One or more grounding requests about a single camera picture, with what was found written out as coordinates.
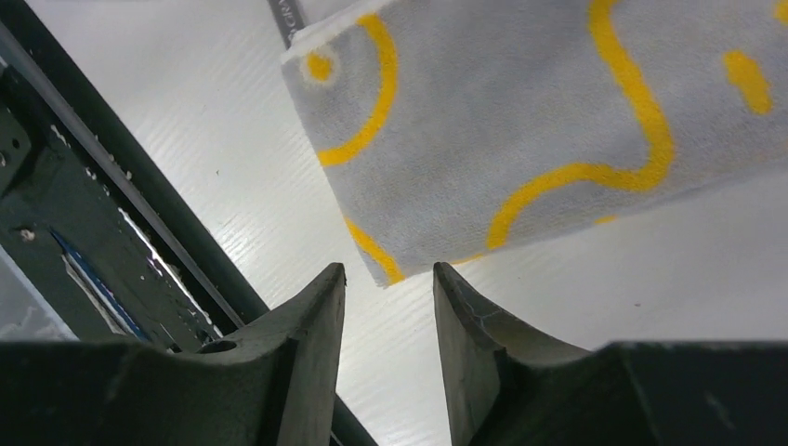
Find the yellow grey patterned towel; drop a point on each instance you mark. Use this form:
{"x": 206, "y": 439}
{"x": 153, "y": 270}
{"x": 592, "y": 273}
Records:
{"x": 453, "y": 129}

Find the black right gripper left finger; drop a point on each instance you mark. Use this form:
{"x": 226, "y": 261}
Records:
{"x": 272, "y": 382}

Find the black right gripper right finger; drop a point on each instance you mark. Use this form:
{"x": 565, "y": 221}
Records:
{"x": 508, "y": 383}

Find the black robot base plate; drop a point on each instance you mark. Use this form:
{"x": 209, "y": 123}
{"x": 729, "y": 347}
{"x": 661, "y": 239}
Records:
{"x": 95, "y": 243}

